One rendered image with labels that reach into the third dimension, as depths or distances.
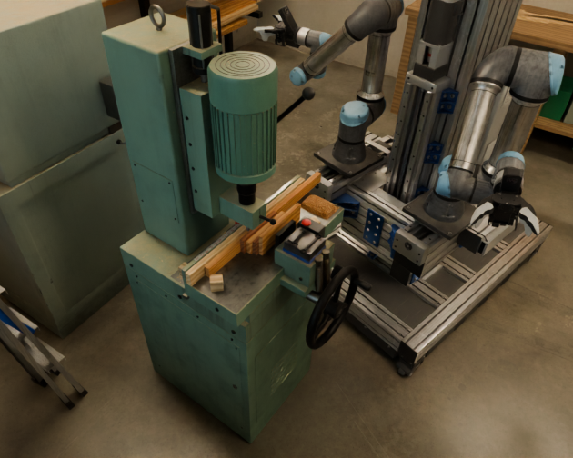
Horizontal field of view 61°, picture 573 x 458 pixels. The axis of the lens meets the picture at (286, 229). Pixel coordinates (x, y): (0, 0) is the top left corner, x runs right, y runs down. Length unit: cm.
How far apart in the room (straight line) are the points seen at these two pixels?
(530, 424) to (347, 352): 84
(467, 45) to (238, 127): 95
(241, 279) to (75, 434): 115
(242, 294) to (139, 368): 108
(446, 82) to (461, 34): 17
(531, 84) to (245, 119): 87
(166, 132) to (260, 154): 28
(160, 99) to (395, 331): 146
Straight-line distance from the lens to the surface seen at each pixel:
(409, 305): 241
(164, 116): 140
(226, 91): 122
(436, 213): 191
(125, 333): 258
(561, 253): 334
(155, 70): 134
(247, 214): 147
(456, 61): 191
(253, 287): 147
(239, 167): 132
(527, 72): 165
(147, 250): 177
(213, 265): 149
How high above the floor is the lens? 201
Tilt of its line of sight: 42 degrees down
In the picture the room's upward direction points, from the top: 2 degrees clockwise
